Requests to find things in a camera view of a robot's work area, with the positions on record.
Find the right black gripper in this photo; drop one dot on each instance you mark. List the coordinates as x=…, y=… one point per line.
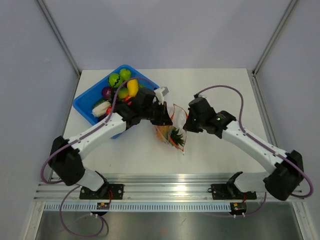
x=188, y=125

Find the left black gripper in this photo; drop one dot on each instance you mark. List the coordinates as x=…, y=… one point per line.
x=164, y=118

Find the toy pineapple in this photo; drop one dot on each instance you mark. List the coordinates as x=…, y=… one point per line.
x=175, y=138

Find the clear orange-zip bag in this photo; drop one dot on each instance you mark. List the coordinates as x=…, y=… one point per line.
x=178, y=116

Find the yellow-green toy mango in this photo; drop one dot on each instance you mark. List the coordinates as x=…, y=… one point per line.
x=123, y=93

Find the green toy apple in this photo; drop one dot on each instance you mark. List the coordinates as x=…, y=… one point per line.
x=125, y=74

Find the green striped toy melon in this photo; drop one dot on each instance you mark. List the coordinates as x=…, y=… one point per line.
x=114, y=80

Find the toy orange persimmon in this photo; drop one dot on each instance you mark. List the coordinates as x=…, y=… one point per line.
x=162, y=132

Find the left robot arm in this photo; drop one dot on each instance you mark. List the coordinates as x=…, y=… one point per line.
x=67, y=155

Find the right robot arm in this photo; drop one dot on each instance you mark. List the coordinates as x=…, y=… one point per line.
x=282, y=170

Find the yellow toy lemon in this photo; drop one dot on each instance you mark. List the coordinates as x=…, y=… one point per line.
x=133, y=87

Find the small red toy tomato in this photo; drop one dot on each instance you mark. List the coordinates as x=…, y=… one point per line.
x=109, y=109

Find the purple toy onion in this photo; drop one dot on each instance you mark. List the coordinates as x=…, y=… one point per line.
x=106, y=92

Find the white toy radish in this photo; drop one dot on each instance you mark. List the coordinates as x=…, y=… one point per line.
x=100, y=108

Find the blue plastic bin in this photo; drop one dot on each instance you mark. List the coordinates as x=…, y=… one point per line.
x=84, y=102

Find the right circuit board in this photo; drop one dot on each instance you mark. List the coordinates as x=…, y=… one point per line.
x=238, y=208

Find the circuit board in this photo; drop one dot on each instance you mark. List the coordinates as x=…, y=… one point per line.
x=103, y=206
x=238, y=208

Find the left circuit board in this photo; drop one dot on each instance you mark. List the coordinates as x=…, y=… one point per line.
x=103, y=206

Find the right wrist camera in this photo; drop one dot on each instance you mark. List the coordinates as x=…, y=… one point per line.
x=202, y=96

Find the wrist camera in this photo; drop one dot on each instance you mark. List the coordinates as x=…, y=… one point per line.
x=202, y=96
x=160, y=93

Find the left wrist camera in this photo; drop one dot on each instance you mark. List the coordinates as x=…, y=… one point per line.
x=160, y=93

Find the aluminium front rail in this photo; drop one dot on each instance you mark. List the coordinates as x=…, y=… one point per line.
x=147, y=188

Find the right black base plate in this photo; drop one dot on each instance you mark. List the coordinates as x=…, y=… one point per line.
x=224, y=191

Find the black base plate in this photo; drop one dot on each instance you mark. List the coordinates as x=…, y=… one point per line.
x=224, y=191
x=113, y=191

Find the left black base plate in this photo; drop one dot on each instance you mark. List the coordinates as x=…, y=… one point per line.
x=113, y=191

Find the white slotted cable duct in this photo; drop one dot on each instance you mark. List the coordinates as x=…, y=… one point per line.
x=219, y=207

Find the right aluminium frame post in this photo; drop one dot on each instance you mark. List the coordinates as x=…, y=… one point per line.
x=275, y=35

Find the aluminium frame post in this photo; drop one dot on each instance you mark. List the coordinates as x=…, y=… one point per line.
x=275, y=35
x=58, y=36

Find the left aluminium frame post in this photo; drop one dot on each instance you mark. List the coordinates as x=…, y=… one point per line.
x=58, y=36

